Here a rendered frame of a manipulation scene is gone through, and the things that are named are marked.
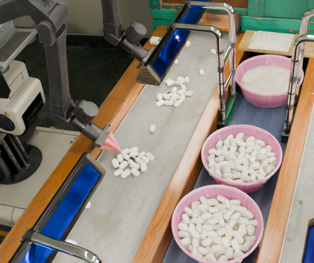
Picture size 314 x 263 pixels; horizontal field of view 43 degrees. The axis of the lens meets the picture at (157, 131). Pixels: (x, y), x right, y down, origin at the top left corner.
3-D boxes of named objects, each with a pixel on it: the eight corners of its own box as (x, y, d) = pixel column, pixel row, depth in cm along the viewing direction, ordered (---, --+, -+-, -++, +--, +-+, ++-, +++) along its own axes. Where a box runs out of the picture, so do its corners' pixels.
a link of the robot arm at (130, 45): (121, 39, 167) (116, 46, 163) (129, 28, 162) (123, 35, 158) (134, 50, 168) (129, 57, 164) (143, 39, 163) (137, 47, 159)
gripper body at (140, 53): (156, 47, 166) (142, 36, 164) (146, 62, 159) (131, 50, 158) (148, 56, 171) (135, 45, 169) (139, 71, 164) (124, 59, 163)
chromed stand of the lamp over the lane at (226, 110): (179, 123, 163) (165, 26, 132) (195, 92, 175) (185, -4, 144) (225, 132, 156) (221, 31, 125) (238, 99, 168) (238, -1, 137)
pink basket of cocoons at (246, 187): (205, 203, 134) (203, 186, 127) (201, 145, 153) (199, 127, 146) (287, 199, 131) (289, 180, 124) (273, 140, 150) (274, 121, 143)
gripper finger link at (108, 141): (130, 139, 146) (109, 123, 144) (122, 153, 141) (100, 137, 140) (122, 146, 151) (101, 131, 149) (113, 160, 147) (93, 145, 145)
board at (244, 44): (237, 50, 177) (237, 47, 177) (245, 32, 187) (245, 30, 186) (316, 58, 165) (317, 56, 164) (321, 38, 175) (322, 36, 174)
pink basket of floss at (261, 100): (255, 121, 158) (255, 103, 151) (224, 84, 176) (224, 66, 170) (314, 99, 161) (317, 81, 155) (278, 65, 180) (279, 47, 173)
